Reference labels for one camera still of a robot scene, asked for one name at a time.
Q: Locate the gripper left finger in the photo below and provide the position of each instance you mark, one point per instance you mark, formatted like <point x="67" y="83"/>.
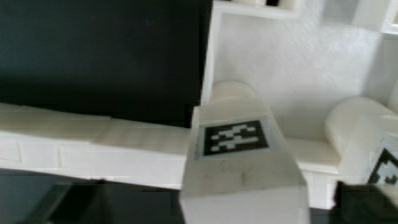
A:
<point x="105" y="203"/>

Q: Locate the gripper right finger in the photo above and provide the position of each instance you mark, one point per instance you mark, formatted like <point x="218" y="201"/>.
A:
<point x="362" y="205"/>

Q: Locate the white U-shaped boundary fence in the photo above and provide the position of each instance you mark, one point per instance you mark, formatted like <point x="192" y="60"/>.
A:
<point x="90" y="147"/>

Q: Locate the white chair leg with tag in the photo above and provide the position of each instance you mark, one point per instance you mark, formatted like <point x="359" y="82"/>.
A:
<point x="360" y="123"/>

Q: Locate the white chair seat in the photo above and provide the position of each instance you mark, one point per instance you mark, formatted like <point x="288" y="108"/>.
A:
<point x="311" y="51"/>

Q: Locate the white chair leg block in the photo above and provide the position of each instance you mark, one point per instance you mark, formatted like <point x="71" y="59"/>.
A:
<point x="243" y="186"/>

